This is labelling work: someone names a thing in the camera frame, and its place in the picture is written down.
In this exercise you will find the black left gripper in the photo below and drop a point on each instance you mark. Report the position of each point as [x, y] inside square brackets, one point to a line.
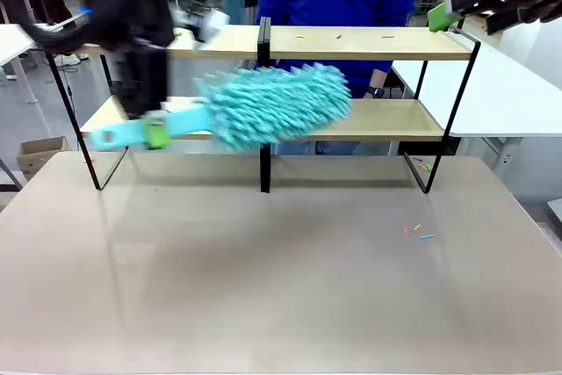
[136, 41]

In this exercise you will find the teal microfiber duster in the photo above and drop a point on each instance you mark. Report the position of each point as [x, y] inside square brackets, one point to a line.
[272, 103]

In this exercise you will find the person's blue-sleeved left forearm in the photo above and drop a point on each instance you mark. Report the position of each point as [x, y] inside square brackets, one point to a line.
[381, 78]

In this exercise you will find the large white table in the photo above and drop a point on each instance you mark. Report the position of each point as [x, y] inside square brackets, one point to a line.
[505, 94]

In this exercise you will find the brown cardboard box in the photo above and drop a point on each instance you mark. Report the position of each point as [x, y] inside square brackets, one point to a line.
[41, 151]

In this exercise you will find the upper wooden shelf board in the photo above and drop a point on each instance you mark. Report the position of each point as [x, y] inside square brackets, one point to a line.
[373, 48]

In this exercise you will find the wooden shelf board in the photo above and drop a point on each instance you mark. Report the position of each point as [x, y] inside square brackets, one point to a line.
[373, 48]
[386, 120]

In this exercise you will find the black smartwatch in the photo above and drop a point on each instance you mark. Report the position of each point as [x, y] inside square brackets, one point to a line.
[376, 92]

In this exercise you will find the lower wooden shelf board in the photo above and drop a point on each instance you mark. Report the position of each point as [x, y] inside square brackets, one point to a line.
[386, 120]

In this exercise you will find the small white table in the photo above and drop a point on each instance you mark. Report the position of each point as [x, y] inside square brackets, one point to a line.
[11, 41]

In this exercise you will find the yellow-green paper scrap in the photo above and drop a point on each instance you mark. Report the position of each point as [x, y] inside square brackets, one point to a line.
[425, 168]

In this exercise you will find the blue paper scrap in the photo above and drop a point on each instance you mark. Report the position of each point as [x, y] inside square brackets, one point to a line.
[427, 236]

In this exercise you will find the black metal shelf frame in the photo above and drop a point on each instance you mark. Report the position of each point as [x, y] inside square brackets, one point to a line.
[264, 164]

